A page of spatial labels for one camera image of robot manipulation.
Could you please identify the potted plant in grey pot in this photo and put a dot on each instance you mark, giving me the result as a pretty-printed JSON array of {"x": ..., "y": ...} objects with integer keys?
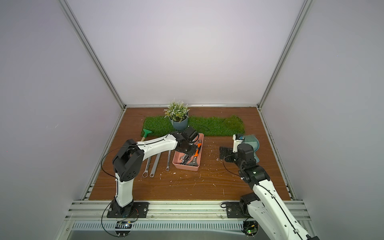
[{"x": 178, "y": 113}]

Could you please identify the teal dustpan with brush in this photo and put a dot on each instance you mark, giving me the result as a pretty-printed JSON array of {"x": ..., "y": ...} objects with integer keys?
[{"x": 254, "y": 142}]

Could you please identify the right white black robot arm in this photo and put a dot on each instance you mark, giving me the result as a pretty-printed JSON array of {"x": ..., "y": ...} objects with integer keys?
[{"x": 280, "y": 224}]

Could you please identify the aluminium frame rail front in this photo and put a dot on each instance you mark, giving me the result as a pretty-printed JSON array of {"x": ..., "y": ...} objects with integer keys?
[{"x": 160, "y": 210}]

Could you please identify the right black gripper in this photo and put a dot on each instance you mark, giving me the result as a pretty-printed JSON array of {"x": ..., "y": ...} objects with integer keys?
[{"x": 226, "y": 153}]

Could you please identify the controller board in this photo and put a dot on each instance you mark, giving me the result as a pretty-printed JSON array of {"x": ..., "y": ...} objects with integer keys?
[
  {"x": 123, "y": 228},
  {"x": 250, "y": 228}
]

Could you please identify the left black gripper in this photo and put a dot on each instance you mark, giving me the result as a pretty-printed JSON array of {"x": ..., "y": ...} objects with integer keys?
[{"x": 192, "y": 151}]

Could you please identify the large silver combination wrench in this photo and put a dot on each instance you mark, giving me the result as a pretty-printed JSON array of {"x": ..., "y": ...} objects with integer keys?
[{"x": 153, "y": 171}]

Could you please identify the left controller board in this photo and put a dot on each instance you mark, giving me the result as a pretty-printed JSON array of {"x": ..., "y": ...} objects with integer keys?
[{"x": 123, "y": 228}]

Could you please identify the green hand shovel wooden handle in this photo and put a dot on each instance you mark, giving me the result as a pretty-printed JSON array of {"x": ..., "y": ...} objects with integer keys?
[{"x": 146, "y": 133}]

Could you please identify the right controller board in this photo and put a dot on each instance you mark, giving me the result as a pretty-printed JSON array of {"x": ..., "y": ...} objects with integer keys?
[{"x": 250, "y": 228}]

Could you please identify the green artificial grass mat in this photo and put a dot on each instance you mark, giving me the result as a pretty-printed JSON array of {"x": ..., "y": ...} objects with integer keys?
[{"x": 209, "y": 126}]

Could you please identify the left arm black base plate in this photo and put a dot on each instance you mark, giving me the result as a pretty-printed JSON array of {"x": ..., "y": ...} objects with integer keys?
[{"x": 132, "y": 210}]

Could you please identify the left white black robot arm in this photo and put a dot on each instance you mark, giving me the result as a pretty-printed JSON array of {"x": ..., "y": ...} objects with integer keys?
[{"x": 128, "y": 161}]

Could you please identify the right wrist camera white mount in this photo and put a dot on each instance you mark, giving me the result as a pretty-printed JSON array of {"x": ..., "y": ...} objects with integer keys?
[{"x": 238, "y": 139}]

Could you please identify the small silver wrench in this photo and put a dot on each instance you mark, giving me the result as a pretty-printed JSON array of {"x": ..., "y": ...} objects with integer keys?
[{"x": 168, "y": 160}]

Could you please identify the pink plastic storage box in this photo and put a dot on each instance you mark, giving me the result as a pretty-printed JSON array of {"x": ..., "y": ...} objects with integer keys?
[{"x": 183, "y": 162}]

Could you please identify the orange black adjustable wrench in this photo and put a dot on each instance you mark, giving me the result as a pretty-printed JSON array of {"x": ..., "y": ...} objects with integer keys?
[{"x": 194, "y": 162}]

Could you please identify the medium silver wrench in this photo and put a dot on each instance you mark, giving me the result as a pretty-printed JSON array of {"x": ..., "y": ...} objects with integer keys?
[{"x": 146, "y": 171}]

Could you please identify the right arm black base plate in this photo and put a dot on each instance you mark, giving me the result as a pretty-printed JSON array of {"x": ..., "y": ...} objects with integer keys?
[{"x": 237, "y": 210}]

